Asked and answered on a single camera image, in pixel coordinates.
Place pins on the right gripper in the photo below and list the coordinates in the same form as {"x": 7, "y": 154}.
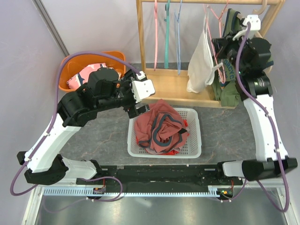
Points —
{"x": 221, "y": 45}

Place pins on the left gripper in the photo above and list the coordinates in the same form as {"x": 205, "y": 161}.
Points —
{"x": 133, "y": 111}

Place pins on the pink wire hanger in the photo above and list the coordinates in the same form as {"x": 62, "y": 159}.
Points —
{"x": 220, "y": 70}

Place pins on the dusty rose tank top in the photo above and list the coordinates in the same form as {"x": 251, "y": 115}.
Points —
{"x": 160, "y": 109}

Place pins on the white tank top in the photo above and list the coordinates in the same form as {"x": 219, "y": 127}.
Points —
{"x": 201, "y": 69}

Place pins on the beige wooden hanger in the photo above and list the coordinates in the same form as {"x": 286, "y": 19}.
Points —
{"x": 257, "y": 34}

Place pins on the green tank top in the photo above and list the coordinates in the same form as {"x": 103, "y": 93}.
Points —
{"x": 229, "y": 91}

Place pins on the blue wire hanger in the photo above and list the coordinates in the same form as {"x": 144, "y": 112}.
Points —
{"x": 177, "y": 37}

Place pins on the red tank top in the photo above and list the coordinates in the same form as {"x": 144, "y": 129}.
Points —
{"x": 162, "y": 136}

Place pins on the teal plastic hanger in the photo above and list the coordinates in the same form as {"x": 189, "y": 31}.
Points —
{"x": 167, "y": 21}

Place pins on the pink plastic hanger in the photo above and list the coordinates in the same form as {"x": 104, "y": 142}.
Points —
{"x": 156, "y": 33}

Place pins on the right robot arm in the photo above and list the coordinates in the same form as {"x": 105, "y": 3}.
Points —
{"x": 271, "y": 156}

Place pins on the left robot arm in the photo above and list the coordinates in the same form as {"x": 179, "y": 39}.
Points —
{"x": 103, "y": 91}

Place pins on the wooden clothes rack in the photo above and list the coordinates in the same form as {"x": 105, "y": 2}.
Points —
{"x": 172, "y": 87}

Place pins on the white plastic basket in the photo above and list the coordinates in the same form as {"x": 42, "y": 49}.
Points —
{"x": 191, "y": 149}

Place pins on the patterned clothes in bin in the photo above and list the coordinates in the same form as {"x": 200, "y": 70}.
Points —
{"x": 82, "y": 77}

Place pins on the orange plastic bin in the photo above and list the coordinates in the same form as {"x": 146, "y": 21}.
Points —
{"x": 78, "y": 63}

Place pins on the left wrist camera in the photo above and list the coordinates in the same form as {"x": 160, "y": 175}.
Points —
{"x": 142, "y": 87}

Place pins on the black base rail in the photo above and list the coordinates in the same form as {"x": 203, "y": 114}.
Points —
{"x": 168, "y": 177}

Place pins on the slotted cable duct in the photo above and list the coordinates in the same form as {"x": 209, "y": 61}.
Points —
{"x": 96, "y": 192}

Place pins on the aluminium wall profile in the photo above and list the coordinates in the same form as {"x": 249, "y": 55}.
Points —
{"x": 51, "y": 26}

